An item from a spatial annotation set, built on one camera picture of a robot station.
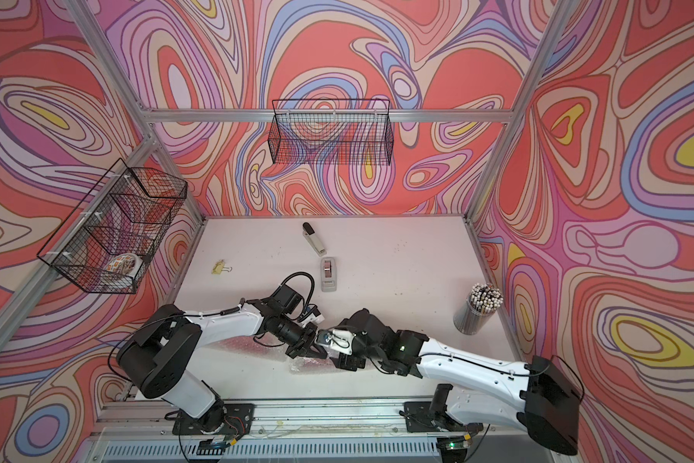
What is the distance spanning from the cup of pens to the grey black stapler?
547 millimetres

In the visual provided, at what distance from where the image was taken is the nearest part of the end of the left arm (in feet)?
2.45

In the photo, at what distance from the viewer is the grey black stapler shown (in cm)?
110

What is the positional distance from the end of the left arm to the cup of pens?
1.44 feet

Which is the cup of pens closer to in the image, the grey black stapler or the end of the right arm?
the end of the right arm

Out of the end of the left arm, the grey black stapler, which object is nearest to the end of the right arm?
Answer: the end of the left arm

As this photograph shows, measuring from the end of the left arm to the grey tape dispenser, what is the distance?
8.5 inches

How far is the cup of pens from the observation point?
0.76 metres

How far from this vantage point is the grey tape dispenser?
979mm

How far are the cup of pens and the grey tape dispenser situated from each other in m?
0.44

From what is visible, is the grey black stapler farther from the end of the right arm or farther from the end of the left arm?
the end of the right arm

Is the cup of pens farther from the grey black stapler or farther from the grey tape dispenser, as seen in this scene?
the grey black stapler
